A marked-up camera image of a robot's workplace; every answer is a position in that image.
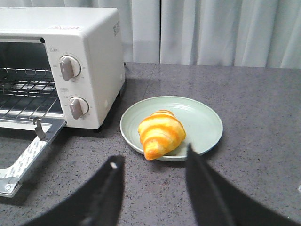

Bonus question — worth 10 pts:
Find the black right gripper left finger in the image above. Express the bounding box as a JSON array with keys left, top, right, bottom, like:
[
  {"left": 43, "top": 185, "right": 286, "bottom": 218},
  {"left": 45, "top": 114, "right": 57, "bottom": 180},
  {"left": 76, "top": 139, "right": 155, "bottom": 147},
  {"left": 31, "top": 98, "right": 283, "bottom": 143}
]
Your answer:
[{"left": 24, "top": 155, "right": 125, "bottom": 226}]

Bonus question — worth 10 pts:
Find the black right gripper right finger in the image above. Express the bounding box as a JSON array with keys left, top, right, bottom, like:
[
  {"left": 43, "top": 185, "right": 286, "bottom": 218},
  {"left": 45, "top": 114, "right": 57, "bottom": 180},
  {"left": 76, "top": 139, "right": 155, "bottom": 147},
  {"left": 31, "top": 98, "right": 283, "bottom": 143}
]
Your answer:
[{"left": 185, "top": 145, "right": 297, "bottom": 226}]

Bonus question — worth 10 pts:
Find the yellow croissant bread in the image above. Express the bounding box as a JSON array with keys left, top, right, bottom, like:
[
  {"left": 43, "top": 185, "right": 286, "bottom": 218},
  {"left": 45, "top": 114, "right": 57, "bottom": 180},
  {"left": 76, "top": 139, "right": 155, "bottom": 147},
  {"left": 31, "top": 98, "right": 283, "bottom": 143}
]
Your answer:
[{"left": 138, "top": 110, "right": 186, "bottom": 161}]

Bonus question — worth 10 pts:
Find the glass oven door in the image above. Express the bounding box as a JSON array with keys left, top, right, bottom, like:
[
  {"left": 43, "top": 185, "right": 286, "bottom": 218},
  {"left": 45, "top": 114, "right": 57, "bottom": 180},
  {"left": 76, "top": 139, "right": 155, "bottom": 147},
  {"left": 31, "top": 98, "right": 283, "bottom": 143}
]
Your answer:
[{"left": 0, "top": 117, "right": 66, "bottom": 198}]

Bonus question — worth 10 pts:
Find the lower oven knob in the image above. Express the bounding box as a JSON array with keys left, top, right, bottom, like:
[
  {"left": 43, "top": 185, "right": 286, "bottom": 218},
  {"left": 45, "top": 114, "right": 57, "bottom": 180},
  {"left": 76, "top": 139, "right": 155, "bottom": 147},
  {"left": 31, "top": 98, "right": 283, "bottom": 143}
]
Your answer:
[{"left": 68, "top": 97, "right": 89, "bottom": 120}]

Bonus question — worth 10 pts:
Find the oven knob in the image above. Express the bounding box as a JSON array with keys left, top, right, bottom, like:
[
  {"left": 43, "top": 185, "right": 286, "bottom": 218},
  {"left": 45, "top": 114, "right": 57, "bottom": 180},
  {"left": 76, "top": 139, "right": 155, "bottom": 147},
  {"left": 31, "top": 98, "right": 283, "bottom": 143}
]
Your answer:
[
  {"left": 59, "top": 56, "right": 81, "bottom": 81},
  {"left": 68, "top": 97, "right": 89, "bottom": 120}
]

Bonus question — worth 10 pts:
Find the upper oven knob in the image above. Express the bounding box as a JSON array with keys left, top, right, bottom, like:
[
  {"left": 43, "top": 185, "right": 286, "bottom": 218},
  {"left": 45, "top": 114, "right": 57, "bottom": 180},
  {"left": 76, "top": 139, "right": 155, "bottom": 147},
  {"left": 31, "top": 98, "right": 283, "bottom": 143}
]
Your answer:
[{"left": 59, "top": 56, "right": 81, "bottom": 81}]

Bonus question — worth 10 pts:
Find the white toaster oven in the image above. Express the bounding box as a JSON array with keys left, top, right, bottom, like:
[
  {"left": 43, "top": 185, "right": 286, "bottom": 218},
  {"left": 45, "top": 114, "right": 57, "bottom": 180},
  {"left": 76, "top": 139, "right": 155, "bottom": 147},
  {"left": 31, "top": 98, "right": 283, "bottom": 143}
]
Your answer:
[{"left": 0, "top": 6, "right": 125, "bottom": 129}]

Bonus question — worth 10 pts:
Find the light green plate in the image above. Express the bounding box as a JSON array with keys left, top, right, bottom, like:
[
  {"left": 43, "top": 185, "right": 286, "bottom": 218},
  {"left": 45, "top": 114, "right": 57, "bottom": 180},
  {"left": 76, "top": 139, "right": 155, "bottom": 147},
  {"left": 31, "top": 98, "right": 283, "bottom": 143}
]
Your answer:
[{"left": 119, "top": 96, "right": 223, "bottom": 161}]

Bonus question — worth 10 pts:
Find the white curtain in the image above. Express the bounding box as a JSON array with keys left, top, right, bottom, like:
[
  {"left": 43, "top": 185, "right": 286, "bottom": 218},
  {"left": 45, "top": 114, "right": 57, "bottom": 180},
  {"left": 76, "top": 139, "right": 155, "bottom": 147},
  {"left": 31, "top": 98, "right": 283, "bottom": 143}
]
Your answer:
[{"left": 0, "top": 0, "right": 301, "bottom": 69}]

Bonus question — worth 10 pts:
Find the wire oven rack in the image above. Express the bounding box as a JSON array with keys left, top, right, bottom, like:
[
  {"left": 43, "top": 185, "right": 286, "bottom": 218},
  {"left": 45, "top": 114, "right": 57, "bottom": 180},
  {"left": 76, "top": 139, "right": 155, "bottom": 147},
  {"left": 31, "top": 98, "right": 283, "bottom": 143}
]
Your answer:
[{"left": 0, "top": 68, "right": 64, "bottom": 120}]

